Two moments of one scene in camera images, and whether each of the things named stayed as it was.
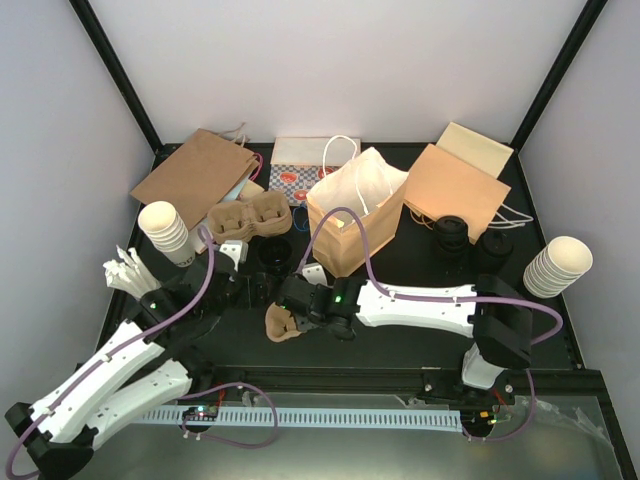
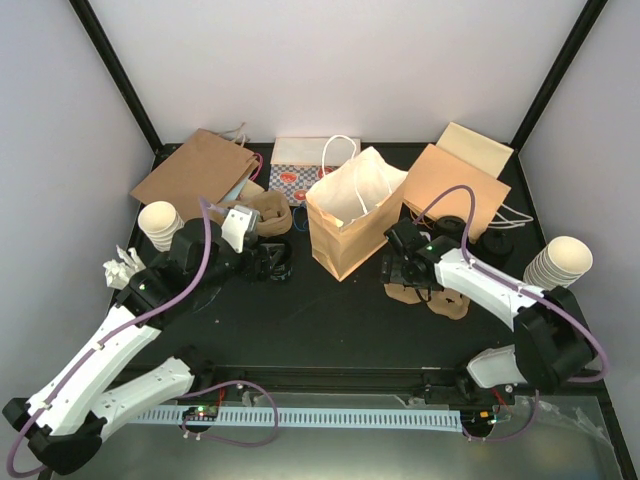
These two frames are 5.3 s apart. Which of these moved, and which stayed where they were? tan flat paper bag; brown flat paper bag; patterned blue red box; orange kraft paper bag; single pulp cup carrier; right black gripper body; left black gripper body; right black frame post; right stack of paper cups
Moved: single pulp cup carrier; left black gripper body; right black gripper body
Stayed: right stack of paper cups; brown flat paper bag; tan flat paper bag; right black frame post; patterned blue red box; orange kraft paper bag
